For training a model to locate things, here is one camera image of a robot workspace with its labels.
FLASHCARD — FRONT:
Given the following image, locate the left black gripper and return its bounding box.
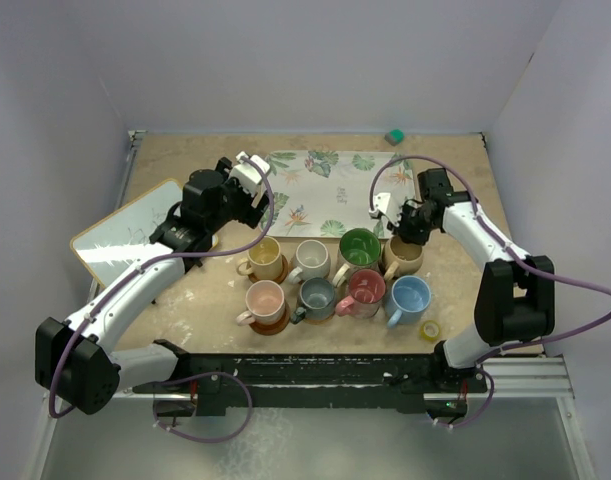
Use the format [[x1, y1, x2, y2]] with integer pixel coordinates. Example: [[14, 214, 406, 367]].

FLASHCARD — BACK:
[[206, 159, 271, 233]]

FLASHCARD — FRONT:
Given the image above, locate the tan wooden cup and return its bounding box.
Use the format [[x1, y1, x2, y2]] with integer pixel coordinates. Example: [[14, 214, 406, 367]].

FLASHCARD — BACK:
[[380, 236, 424, 282]]

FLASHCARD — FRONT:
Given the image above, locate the yellow mug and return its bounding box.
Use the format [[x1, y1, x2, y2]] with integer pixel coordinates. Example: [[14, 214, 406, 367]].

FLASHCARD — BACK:
[[236, 236, 283, 280]]

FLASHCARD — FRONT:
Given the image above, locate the green floral mug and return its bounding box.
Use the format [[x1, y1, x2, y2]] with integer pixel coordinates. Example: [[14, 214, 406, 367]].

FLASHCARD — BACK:
[[331, 228, 381, 287]]

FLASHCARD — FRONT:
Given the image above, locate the floral serving tray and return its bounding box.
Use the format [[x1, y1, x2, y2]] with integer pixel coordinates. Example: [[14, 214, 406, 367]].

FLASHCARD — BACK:
[[266, 150, 398, 239]]

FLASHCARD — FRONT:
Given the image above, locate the light blue cup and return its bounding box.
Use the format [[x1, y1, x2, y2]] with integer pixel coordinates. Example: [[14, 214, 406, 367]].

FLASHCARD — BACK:
[[384, 275, 432, 328]]

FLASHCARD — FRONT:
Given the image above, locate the brown ringed wooden saucer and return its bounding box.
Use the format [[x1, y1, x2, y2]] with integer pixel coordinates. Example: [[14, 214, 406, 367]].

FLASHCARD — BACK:
[[248, 255, 290, 284]]

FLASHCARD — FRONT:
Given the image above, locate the red pink mug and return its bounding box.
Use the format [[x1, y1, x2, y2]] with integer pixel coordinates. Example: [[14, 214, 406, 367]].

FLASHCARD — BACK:
[[335, 269, 386, 319]]

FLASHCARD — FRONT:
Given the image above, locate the white beige mug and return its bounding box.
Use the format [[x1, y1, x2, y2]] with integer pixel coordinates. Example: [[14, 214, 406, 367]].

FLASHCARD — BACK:
[[287, 239, 331, 284]]

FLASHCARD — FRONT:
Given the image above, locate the grey cup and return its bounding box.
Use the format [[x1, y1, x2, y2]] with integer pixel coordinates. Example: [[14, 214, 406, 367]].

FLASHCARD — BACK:
[[290, 278, 337, 324]]

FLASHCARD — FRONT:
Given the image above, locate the large brown ringed saucer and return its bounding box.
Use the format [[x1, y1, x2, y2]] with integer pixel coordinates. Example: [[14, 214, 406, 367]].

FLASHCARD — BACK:
[[249, 304, 291, 336]]

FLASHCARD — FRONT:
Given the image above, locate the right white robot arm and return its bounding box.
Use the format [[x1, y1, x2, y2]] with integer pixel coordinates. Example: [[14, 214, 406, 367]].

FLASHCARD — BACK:
[[392, 168, 555, 391]]

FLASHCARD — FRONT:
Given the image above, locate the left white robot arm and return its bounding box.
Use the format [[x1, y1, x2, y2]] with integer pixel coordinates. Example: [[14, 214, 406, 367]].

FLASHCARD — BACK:
[[34, 153, 274, 418]]

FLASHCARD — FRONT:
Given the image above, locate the green eraser block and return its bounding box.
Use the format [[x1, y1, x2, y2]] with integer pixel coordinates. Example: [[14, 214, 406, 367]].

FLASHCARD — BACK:
[[384, 129, 405, 146]]

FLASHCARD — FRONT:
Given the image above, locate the yellow tape roll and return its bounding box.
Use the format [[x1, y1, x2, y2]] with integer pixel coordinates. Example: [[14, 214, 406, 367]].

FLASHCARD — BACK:
[[419, 320, 441, 342]]

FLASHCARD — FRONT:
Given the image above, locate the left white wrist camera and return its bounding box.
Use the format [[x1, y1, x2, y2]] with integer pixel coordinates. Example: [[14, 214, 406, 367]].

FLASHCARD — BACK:
[[229, 151, 270, 197]]

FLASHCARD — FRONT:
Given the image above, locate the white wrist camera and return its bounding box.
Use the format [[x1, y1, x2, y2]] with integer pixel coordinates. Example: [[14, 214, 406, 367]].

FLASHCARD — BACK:
[[368, 192, 402, 224], [229, 151, 270, 197]]

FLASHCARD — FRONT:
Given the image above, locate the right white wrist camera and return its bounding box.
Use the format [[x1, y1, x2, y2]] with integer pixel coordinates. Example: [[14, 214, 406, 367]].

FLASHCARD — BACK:
[[368, 192, 402, 224]]

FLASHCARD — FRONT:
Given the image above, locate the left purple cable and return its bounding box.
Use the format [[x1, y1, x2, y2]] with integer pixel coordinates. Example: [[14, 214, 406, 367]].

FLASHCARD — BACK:
[[48, 155, 276, 419]]

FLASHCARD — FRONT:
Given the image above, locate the small whiteboard wooden frame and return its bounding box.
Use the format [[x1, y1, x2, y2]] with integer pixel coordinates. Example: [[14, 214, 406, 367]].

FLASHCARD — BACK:
[[69, 179, 220, 287]]

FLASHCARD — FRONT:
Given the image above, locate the loose purple cable loop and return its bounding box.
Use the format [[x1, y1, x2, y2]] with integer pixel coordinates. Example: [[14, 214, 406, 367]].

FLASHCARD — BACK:
[[152, 372, 254, 444]]

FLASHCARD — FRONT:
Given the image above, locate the black aluminium base frame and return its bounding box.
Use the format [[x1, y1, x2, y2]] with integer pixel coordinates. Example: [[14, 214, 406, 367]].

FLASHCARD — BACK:
[[35, 339, 572, 416]]

